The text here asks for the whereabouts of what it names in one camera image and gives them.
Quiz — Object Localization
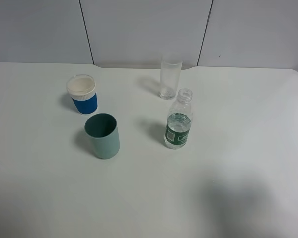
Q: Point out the tall clear glass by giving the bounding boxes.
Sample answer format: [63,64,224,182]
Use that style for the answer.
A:
[159,53,183,100]

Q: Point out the blue and white cup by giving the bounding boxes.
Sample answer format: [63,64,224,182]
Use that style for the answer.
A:
[66,74,98,115]

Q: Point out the teal green plastic cup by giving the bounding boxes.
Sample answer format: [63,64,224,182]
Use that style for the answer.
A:
[84,113,120,159]

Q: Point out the clear plastic water bottle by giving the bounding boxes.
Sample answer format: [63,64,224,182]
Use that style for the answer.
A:
[164,88,193,149]

